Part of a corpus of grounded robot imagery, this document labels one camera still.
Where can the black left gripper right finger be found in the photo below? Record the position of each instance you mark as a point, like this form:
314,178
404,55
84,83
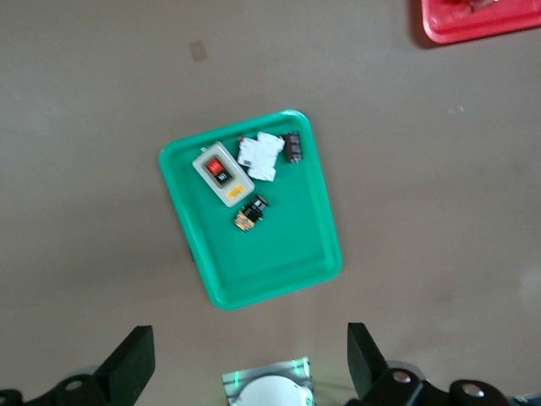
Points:
365,363

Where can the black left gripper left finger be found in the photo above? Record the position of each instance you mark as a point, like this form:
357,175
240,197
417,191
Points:
127,368

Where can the green plastic tray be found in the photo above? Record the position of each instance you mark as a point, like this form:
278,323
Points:
274,262

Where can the red plastic tray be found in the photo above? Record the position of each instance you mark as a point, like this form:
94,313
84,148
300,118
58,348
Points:
486,23

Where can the black yellow push button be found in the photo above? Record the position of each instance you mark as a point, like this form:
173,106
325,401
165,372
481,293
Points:
250,213

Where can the dark brown cylindrical capacitor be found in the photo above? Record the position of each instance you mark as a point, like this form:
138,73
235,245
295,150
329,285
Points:
292,148

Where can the white circuit breaker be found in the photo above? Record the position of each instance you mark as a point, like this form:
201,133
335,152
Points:
260,156

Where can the grey on-off switch box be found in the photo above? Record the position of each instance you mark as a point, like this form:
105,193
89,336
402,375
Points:
224,177

